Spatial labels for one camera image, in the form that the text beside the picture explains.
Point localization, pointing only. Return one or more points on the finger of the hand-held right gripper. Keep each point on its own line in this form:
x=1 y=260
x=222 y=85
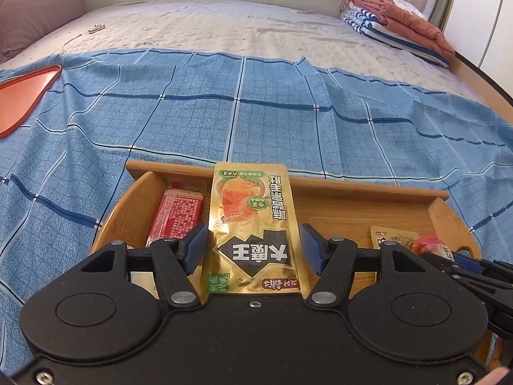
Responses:
x=461 y=277
x=467 y=262

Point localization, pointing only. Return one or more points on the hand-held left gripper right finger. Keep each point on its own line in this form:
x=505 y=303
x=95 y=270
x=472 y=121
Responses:
x=310 y=250

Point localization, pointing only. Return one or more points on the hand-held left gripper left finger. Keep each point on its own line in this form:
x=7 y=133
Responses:
x=196 y=248

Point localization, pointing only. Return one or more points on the round jelly cup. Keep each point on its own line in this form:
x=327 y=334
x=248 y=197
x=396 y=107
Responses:
x=427 y=244

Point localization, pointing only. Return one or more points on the gold snack packet black label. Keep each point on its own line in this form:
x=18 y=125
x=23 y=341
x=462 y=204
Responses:
x=248 y=208

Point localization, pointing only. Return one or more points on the red flat packet white text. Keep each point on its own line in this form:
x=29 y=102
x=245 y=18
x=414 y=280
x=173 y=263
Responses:
x=176 y=216

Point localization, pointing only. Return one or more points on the small beige snack packet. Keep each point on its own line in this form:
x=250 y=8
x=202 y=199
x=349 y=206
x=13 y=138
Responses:
x=394 y=238

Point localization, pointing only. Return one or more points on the blue checkered bed sheet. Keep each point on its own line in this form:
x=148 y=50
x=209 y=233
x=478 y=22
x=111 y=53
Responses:
x=280 y=128

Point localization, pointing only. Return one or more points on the beige quilted mattress pad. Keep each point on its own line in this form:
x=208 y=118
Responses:
x=220 y=24

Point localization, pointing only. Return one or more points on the red plastic tray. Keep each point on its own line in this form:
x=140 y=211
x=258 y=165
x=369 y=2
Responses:
x=20 y=100

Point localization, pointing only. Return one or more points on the blue white striped folded blanket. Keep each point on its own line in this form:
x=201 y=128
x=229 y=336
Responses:
x=376 y=29

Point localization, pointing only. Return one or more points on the white wardrobe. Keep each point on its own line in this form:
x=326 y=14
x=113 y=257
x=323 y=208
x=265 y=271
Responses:
x=489 y=16

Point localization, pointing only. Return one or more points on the pink folded blanket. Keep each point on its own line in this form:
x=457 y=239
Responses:
x=404 y=20

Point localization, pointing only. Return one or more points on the grey-green curtain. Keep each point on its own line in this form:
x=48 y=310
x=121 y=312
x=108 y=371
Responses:
x=445 y=0

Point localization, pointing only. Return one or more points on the white folded cloth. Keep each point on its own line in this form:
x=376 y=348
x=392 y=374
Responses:
x=407 y=4

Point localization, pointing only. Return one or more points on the purple pillow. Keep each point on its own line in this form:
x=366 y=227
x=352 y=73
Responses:
x=36 y=12

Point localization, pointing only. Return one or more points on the wooden bed side rail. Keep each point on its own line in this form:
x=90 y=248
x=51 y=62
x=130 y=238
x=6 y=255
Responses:
x=481 y=73

